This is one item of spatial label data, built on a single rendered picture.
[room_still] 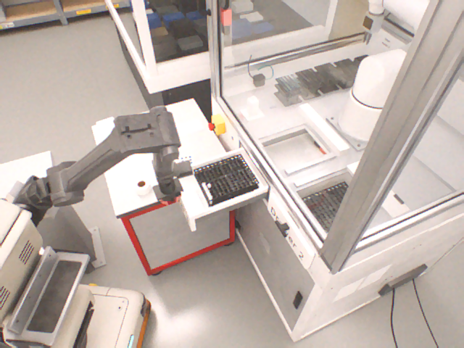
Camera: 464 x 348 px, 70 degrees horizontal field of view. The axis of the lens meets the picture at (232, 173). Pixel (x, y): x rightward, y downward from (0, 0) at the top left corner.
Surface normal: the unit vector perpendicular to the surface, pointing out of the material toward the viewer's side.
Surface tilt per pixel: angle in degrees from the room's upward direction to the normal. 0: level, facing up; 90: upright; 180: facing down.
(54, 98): 0
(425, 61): 90
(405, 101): 90
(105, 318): 0
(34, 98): 0
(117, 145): 58
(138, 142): 33
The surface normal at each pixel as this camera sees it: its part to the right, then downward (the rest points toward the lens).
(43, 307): 0.00, -0.64
